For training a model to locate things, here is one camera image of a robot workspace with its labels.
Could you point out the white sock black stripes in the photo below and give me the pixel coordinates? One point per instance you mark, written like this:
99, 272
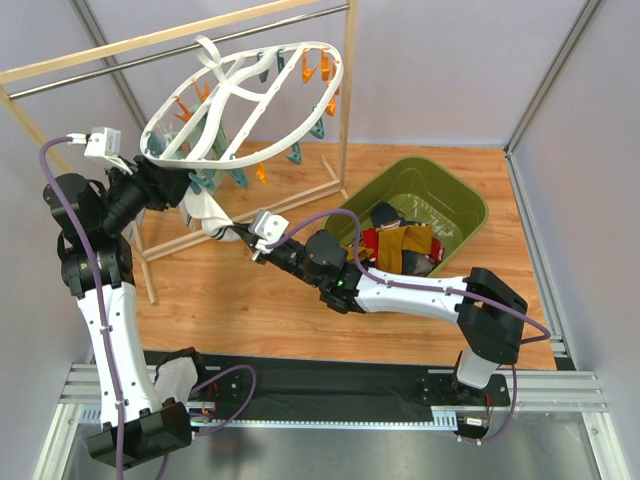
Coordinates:
215, 223

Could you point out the red panda sock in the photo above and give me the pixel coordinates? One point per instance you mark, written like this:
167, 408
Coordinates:
437, 251

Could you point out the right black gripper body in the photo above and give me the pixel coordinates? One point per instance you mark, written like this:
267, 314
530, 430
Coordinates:
255, 239

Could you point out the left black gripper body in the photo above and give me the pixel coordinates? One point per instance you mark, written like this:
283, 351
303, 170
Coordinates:
163, 181

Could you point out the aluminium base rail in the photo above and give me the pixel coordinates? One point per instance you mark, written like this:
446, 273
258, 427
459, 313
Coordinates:
529, 390

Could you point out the mustard yellow sock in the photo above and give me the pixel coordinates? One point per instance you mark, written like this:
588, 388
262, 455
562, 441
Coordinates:
400, 248
359, 252

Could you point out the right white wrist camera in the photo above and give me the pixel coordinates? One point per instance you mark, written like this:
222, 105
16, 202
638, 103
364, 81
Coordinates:
269, 228

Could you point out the metal hanging rod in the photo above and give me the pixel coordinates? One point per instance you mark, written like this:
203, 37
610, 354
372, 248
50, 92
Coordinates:
133, 44

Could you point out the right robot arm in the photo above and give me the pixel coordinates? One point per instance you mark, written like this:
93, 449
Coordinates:
485, 309

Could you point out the white round clip hanger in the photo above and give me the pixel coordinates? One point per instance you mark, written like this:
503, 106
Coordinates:
208, 117

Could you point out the olive green plastic basket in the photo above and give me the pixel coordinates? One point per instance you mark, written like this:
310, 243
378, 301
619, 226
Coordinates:
422, 191

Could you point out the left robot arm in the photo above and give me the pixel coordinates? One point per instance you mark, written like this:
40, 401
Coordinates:
143, 412

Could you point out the grey sock red stripes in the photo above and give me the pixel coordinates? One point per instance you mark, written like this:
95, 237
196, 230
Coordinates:
422, 265

